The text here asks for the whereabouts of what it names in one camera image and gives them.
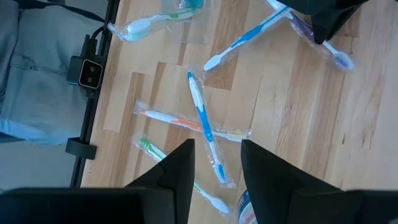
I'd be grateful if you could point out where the orange white toothbrush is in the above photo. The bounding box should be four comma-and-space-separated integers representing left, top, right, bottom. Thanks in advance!
133, 100, 252, 143

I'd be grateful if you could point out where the white blue wipes canister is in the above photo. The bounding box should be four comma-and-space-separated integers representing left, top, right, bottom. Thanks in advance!
234, 189, 259, 224

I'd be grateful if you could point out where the teal mouthwash bottle white cap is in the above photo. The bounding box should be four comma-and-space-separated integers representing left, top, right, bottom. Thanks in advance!
180, 0, 206, 9

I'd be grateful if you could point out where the black frame clamp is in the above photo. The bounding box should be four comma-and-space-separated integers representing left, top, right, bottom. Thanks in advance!
65, 138, 98, 161

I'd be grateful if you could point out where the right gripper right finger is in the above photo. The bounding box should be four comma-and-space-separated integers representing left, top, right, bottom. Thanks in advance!
241, 139, 398, 224

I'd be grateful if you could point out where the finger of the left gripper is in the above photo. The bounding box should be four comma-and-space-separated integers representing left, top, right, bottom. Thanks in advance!
322, 0, 369, 44
278, 0, 324, 44

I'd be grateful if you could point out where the black aluminium table frame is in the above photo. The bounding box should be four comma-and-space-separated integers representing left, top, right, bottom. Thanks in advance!
70, 0, 121, 187

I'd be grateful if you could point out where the blue white toothbrush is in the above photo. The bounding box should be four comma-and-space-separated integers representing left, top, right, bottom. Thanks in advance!
202, 4, 295, 72
185, 70, 237, 189

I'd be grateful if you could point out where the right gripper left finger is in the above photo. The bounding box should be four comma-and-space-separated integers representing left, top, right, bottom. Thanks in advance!
0, 139, 195, 224

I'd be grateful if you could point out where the purple white toothbrush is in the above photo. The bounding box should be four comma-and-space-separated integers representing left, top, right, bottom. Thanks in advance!
267, 0, 355, 72

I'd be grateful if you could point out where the black table-level camera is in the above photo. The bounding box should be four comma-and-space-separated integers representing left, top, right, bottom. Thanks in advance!
67, 55, 104, 91

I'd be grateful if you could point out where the person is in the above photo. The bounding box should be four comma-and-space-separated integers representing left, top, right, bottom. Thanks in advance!
0, 0, 108, 146

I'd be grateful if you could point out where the green white toothbrush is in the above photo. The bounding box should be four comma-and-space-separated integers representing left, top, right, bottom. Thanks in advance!
132, 134, 231, 215
107, 7, 200, 43

